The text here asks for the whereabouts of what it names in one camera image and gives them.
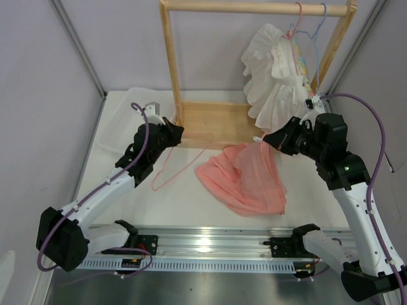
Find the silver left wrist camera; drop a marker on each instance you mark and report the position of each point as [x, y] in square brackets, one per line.
[152, 111]

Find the white ruffled garment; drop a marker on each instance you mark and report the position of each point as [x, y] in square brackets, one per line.
[274, 92]

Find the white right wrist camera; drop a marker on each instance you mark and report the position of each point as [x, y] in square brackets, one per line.
[315, 107]

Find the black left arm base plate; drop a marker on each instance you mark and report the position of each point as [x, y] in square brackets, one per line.
[142, 241]

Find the pink skirt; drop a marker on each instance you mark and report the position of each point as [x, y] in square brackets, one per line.
[245, 178]

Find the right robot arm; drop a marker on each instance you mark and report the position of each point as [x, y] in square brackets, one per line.
[375, 268]

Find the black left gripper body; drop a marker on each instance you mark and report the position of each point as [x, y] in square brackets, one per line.
[156, 152]

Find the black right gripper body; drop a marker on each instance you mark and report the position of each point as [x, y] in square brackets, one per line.
[301, 140]

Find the wooden clothes rack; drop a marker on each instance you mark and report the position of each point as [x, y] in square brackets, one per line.
[216, 125]

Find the colourful floral garment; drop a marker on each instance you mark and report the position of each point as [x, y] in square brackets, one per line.
[304, 75]

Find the white slotted cable duct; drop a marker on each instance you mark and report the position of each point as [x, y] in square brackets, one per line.
[189, 265]

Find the pink wire hanger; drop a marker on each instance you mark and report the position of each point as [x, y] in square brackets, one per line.
[175, 164]

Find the blue wire hanger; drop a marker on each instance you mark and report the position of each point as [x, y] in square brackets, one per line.
[313, 37]

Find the pink hanger with white garment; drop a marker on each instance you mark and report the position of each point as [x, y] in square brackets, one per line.
[291, 36]

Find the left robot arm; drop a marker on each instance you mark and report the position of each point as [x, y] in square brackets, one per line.
[66, 236]

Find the white plastic basket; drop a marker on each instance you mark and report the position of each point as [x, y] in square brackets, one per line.
[121, 128]

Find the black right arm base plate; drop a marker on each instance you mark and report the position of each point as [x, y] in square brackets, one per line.
[287, 247]

